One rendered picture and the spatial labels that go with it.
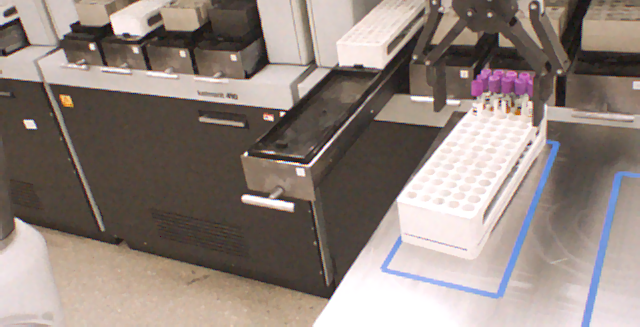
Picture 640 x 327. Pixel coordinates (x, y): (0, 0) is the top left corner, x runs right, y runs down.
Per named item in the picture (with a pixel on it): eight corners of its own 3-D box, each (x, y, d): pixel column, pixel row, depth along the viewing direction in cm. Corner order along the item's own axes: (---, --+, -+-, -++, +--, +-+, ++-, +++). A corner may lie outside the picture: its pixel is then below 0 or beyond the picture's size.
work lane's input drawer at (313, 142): (392, 39, 166) (389, 5, 161) (445, 42, 159) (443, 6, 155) (233, 204, 112) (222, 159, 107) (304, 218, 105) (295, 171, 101)
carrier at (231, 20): (256, 31, 160) (251, 7, 157) (251, 34, 159) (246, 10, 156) (217, 29, 166) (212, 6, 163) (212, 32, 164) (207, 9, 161)
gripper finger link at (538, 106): (540, 68, 84) (546, 68, 84) (538, 116, 87) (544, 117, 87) (532, 77, 82) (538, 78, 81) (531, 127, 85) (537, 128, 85)
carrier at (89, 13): (116, 23, 181) (109, 2, 178) (111, 26, 180) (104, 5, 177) (85, 22, 187) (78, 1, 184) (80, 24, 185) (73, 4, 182)
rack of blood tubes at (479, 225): (482, 130, 105) (481, 95, 102) (547, 140, 100) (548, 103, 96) (399, 240, 84) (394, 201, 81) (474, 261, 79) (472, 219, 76)
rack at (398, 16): (391, 19, 159) (389, -6, 156) (431, 20, 154) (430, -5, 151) (338, 71, 137) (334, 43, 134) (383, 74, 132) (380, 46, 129)
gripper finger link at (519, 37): (493, 4, 84) (501, -3, 83) (551, 70, 84) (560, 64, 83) (481, 15, 81) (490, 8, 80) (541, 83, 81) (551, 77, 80)
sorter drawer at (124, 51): (245, -15, 228) (240, -41, 224) (279, -14, 222) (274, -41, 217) (96, 74, 174) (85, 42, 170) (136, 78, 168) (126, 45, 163)
